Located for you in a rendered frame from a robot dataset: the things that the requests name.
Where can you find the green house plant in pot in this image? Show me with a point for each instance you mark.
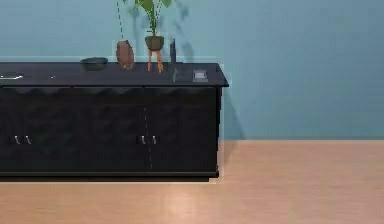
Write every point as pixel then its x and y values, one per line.
pixel 154 42

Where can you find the black sideboard cabinet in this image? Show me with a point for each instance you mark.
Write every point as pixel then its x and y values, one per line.
pixel 106 133

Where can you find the dark green bowl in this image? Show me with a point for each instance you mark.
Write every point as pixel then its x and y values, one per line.
pixel 94 62

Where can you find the grey flat rectangular device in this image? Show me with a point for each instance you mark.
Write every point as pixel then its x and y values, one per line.
pixel 200 76

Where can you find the brown vase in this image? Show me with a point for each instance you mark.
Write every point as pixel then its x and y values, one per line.
pixel 125 55

